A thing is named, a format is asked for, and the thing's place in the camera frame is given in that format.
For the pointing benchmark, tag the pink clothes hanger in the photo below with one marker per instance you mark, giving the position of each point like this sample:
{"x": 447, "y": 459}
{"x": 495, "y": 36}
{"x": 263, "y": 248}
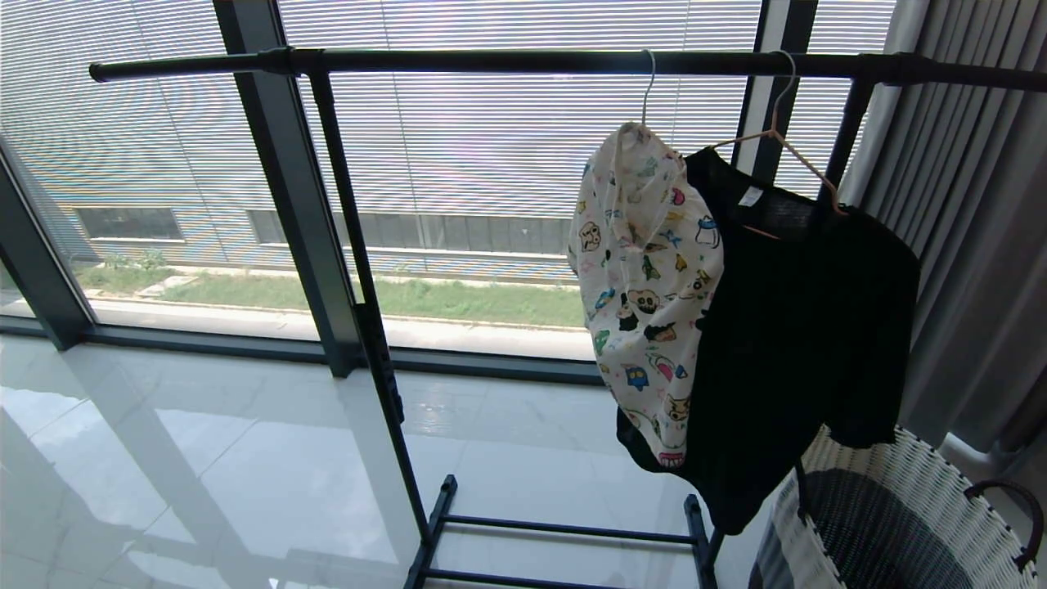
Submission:
{"x": 649, "y": 90}
{"x": 785, "y": 139}

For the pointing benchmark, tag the white laundry basket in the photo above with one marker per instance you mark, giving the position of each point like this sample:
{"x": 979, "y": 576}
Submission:
{"x": 900, "y": 523}

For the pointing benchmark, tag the black clothes rack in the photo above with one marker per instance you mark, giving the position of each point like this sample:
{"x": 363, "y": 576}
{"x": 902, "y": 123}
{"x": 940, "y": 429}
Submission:
{"x": 491, "y": 61}

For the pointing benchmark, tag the beige curtain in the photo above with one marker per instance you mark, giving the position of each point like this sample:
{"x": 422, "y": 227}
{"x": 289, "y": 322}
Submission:
{"x": 981, "y": 245}

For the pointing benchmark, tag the cream printed garment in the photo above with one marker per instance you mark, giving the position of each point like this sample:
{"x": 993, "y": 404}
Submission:
{"x": 646, "y": 270}

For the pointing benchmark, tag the black garment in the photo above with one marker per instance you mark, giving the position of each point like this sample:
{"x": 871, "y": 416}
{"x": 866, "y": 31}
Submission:
{"x": 802, "y": 343}

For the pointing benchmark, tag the window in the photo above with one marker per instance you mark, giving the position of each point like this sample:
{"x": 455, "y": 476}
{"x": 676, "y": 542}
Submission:
{"x": 262, "y": 164}

